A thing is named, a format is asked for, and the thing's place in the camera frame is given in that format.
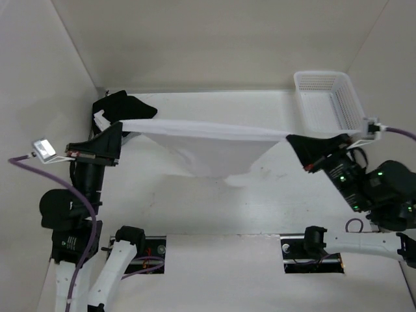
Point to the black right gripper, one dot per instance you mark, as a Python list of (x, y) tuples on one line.
[(307, 149)]

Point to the folded white tank top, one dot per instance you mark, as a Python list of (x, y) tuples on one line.
[(100, 123)]

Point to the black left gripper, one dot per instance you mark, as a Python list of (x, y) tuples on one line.
[(106, 145)]

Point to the white plastic basket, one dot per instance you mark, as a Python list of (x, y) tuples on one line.
[(328, 103)]

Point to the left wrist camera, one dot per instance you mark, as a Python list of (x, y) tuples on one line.
[(46, 153)]

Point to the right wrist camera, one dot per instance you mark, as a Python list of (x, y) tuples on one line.
[(370, 131)]

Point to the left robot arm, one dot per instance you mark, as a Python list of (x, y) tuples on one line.
[(71, 214)]

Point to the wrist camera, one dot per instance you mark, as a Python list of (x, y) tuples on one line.
[(370, 131), (46, 153)]

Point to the folded grey tank top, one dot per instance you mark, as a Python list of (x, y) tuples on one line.
[(127, 136)]

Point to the white tank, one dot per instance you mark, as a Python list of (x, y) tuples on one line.
[(206, 149), (100, 123)]

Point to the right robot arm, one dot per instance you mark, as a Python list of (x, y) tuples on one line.
[(386, 195)]

